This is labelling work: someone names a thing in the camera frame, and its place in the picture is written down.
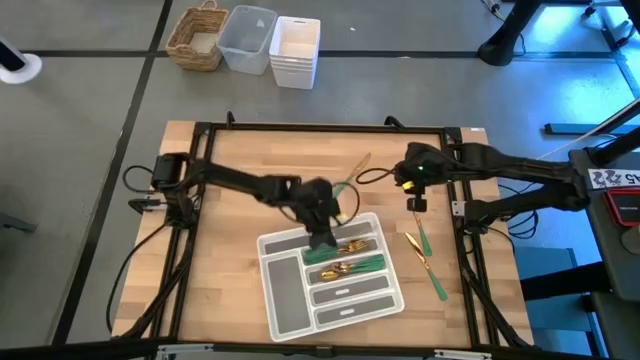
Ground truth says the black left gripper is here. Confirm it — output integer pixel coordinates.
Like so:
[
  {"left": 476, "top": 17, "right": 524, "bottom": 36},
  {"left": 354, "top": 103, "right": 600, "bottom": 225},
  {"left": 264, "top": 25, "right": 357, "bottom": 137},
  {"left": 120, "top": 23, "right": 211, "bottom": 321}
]
[{"left": 287, "top": 177, "right": 341, "bottom": 252}]

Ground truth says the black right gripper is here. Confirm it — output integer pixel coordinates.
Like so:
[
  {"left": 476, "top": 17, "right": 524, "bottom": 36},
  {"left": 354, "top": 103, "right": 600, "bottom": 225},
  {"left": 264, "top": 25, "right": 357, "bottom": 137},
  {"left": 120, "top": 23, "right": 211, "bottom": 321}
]
[{"left": 394, "top": 141, "right": 456, "bottom": 214}]

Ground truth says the green-handled gold spoon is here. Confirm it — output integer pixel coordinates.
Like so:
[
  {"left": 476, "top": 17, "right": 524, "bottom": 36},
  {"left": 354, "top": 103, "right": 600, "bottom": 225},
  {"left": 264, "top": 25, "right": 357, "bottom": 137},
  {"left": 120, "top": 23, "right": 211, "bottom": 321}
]
[
  {"left": 319, "top": 257, "right": 386, "bottom": 283},
  {"left": 329, "top": 253, "right": 387, "bottom": 276}
]

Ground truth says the white plastic cutlery organizer tray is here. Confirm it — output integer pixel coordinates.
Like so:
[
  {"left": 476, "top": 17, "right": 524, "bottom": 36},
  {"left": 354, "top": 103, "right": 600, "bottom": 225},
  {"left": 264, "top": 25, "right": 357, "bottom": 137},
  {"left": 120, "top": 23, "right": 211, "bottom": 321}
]
[{"left": 256, "top": 211, "right": 406, "bottom": 344}]

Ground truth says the white plastic bin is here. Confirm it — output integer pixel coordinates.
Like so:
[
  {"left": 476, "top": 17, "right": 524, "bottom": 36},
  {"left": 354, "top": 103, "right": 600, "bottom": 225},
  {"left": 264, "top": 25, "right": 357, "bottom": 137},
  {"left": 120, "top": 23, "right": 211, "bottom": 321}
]
[{"left": 268, "top": 15, "right": 322, "bottom": 91}]

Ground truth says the black stand with round base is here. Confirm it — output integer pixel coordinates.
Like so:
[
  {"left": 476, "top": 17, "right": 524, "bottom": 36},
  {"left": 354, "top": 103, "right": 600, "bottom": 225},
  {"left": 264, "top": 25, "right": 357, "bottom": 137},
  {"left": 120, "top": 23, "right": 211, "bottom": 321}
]
[{"left": 477, "top": 0, "right": 545, "bottom": 68}]

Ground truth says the black floor stand bar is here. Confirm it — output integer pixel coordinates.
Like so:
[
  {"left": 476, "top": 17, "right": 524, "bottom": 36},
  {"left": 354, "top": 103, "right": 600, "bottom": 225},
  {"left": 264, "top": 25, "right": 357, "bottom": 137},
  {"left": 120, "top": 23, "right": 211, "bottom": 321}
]
[{"left": 543, "top": 97, "right": 640, "bottom": 137}]

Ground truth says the black clamp with silver jaw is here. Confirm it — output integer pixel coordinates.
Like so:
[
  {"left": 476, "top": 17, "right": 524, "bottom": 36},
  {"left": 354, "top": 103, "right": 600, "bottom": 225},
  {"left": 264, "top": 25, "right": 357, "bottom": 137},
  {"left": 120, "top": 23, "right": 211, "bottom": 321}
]
[{"left": 127, "top": 197, "right": 169, "bottom": 215}]

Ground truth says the dark grey side table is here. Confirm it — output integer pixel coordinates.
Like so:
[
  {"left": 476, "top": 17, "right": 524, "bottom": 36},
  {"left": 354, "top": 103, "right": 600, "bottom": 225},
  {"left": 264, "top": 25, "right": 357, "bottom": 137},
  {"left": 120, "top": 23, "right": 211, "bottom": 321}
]
[{"left": 568, "top": 141, "right": 640, "bottom": 301}]

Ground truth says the white printed paper tag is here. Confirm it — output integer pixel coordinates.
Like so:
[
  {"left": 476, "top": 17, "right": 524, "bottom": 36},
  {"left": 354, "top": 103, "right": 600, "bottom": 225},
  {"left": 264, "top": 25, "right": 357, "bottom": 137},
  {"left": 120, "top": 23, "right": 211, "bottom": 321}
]
[{"left": 588, "top": 168, "right": 640, "bottom": 190}]

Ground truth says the clear plastic bin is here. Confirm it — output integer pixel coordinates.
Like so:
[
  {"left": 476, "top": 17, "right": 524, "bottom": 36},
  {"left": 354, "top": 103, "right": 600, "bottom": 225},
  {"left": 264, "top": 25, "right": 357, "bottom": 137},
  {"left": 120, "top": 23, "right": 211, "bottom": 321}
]
[{"left": 216, "top": 4, "right": 279, "bottom": 77}]

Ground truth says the red and black device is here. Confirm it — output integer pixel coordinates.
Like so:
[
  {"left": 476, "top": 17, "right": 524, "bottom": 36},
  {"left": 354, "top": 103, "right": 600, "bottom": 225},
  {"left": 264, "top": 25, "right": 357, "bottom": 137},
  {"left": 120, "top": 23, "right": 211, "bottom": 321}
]
[{"left": 602, "top": 187, "right": 640, "bottom": 229}]

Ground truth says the woven wicker basket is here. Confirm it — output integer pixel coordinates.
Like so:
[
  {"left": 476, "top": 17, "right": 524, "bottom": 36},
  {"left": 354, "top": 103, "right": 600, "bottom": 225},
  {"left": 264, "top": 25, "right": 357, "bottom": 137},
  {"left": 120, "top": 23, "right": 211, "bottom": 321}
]
[{"left": 164, "top": 0, "right": 230, "bottom": 73}]

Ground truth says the grey round object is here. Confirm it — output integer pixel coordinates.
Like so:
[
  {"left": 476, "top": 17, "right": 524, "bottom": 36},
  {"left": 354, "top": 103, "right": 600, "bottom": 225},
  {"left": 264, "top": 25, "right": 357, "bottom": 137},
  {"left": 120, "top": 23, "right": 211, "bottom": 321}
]
[{"left": 621, "top": 227, "right": 640, "bottom": 256}]

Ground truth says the black crossbar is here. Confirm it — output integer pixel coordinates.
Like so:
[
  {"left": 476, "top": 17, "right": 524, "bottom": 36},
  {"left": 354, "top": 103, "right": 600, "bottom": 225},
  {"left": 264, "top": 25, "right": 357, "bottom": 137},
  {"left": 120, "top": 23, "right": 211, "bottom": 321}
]
[{"left": 0, "top": 335, "right": 640, "bottom": 360}]

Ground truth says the dark grey furniture foot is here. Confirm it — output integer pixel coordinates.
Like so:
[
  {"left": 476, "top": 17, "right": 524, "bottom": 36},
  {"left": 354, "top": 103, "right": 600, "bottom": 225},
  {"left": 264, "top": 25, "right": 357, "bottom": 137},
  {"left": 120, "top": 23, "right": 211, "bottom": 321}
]
[{"left": 0, "top": 212, "right": 39, "bottom": 234}]

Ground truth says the white round stand base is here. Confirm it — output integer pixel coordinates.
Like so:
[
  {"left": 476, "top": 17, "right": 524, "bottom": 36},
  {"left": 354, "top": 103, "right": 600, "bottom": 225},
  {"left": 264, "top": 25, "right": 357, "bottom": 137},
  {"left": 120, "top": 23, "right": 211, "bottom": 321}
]
[{"left": 0, "top": 35, "right": 44, "bottom": 85}]

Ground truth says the black looped gripper cable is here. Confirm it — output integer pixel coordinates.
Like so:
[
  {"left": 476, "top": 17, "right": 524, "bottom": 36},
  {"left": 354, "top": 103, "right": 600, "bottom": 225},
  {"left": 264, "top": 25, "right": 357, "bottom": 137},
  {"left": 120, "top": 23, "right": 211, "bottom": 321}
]
[
  {"left": 355, "top": 166, "right": 401, "bottom": 186},
  {"left": 277, "top": 177, "right": 361, "bottom": 227}
]

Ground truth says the black metal table frame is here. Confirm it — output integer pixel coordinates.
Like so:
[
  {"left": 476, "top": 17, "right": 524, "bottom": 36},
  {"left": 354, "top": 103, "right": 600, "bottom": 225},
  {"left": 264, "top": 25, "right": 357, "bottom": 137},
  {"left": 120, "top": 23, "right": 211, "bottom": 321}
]
[{"left": 112, "top": 110, "right": 535, "bottom": 351}]

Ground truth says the blue cable bundle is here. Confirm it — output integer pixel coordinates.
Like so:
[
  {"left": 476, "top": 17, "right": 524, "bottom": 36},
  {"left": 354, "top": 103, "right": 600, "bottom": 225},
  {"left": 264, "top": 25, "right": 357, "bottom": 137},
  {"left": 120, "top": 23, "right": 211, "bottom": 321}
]
[{"left": 497, "top": 182, "right": 540, "bottom": 240}]

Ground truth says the silver corner bracket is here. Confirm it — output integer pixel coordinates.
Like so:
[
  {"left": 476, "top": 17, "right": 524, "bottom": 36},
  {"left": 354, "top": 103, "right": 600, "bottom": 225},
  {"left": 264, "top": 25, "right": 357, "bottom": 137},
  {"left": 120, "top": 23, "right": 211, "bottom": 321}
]
[
  {"left": 432, "top": 348, "right": 494, "bottom": 360},
  {"left": 156, "top": 342, "right": 215, "bottom": 360}
]

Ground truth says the white cable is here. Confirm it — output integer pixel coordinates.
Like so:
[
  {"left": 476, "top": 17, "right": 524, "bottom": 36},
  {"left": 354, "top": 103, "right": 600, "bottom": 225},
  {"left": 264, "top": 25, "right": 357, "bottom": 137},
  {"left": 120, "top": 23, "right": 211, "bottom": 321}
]
[{"left": 537, "top": 119, "right": 621, "bottom": 161}]

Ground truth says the black cable loop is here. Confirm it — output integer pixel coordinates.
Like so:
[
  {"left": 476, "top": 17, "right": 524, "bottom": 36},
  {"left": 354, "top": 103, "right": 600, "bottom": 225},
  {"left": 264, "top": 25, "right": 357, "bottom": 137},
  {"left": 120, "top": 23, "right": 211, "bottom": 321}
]
[{"left": 122, "top": 164, "right": 157, "bottom": 194}]

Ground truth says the black floor cable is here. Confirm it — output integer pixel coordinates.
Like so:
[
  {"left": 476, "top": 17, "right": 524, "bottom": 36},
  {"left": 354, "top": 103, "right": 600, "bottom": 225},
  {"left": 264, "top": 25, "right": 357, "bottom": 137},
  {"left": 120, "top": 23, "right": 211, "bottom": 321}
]
[{"left": 105, "top": 222, "right": 171, "bottom": 335}]

